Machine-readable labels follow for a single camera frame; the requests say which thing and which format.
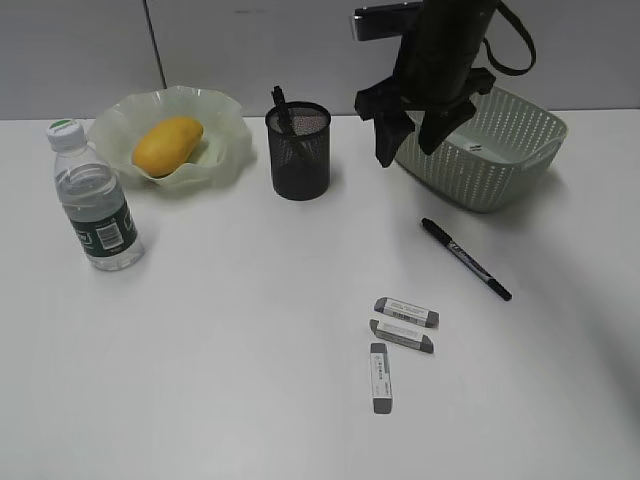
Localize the yellow mango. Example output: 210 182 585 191
132 116 204 178

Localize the pale green plastic basket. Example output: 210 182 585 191
395 87 568 213

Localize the grey white eraser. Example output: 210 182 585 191
374 297 440 328
369 343 393 415
369 319 434 354

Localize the black mesh pen holder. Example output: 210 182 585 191
265 101 331 201

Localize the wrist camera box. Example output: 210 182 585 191
351 1 423 42

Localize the grey white eraser bottom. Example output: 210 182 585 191
369 343 393 415

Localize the black marker pen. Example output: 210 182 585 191
421 218 512 301
271 85 295 136

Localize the pale green wavy glass plate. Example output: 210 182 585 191
88 86 253 189

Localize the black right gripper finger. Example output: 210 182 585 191
418 99 475 154
373 110 415 168

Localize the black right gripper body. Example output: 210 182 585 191
355 0 499 120

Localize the grey white eraser top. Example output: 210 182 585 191
374 297 440 328

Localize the clear water bottle green label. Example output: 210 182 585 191
46 119 145 271

